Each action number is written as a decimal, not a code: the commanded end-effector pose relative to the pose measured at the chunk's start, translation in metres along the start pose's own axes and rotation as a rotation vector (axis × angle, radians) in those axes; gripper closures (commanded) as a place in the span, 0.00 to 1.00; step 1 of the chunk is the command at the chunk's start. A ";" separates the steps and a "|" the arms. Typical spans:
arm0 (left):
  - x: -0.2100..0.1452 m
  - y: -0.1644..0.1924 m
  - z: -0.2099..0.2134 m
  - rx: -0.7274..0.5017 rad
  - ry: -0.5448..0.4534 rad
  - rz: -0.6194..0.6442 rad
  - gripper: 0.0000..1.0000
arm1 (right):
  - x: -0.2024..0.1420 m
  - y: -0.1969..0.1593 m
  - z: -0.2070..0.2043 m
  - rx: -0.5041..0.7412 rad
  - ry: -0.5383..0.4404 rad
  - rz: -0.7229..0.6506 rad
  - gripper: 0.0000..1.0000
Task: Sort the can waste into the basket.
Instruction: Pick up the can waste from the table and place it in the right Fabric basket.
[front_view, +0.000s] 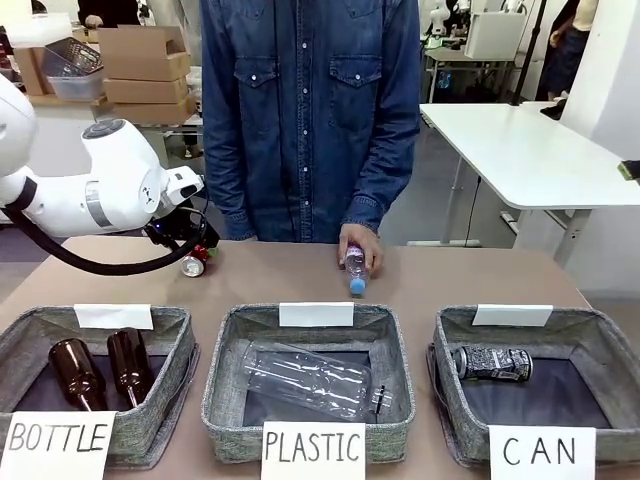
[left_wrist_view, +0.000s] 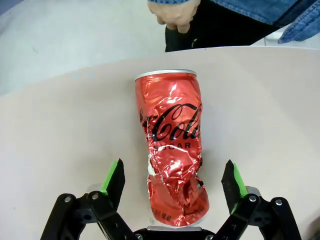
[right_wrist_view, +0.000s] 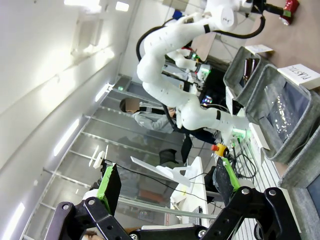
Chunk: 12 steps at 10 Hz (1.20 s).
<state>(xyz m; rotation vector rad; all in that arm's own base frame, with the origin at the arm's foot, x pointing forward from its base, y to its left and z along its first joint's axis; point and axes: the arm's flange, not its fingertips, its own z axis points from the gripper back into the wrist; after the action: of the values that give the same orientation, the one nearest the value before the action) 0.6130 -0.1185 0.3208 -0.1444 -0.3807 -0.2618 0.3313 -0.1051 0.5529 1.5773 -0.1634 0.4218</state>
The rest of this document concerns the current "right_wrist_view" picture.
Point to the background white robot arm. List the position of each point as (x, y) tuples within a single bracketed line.
[(183, 61)]

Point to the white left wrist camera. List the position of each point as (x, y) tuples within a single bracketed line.
[(246, 5)]

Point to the red emergency stop button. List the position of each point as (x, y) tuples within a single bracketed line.
[(217, 148)]

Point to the small white label card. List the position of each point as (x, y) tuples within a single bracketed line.
[(300, 76), (260, 49)]

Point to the ceiling air conditioner unit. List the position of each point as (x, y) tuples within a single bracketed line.
[(86, 35)]

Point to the seated person grey hoodie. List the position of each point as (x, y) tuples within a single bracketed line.
[(150, 120)]

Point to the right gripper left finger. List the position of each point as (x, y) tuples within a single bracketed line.
[(110, 185)]

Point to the BOTTLE paper sign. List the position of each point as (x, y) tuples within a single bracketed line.
[(231, 97)]

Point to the red drink can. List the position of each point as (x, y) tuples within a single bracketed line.
[(291, 5)]

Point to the brown glass bottle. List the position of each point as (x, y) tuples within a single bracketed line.
[(255, 66), (247, 70)]

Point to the grey basket for bottles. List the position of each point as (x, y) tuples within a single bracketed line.
[(235, 70)]

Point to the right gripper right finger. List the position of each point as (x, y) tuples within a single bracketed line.
[(262, 212)]

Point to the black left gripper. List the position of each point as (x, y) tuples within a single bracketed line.
[(261, 5)]

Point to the PLASTIC paper sign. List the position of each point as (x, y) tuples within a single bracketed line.
[(260, 136)]

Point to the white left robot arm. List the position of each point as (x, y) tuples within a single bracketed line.
[(175, 37)]

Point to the grey basket for plastic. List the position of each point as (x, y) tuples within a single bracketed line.
[(257, 100)]

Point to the white plastic bracket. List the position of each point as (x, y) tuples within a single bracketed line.
[(98, 156)]

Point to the crushed clear plastic bottle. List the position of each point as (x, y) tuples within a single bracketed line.
[(285, 122)]

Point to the grey basket for cans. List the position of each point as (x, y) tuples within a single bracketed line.
[(300, 175)]

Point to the white angled stand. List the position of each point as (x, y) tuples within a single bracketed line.
[(162, 171)]

